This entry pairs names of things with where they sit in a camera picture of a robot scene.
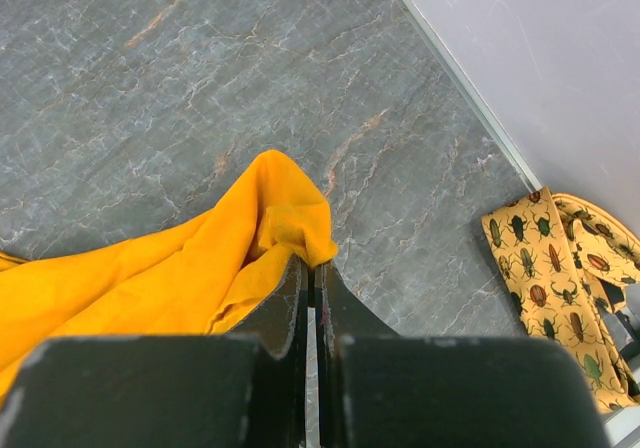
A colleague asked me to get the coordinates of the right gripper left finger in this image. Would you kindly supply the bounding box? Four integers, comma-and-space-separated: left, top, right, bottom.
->
224, 256, 308, 447

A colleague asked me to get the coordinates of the orange t shirt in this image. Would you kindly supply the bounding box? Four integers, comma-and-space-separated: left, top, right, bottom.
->
1, 150, 338, 389

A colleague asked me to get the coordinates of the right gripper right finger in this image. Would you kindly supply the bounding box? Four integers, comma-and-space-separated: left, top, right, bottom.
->
314, 262, 397, 447

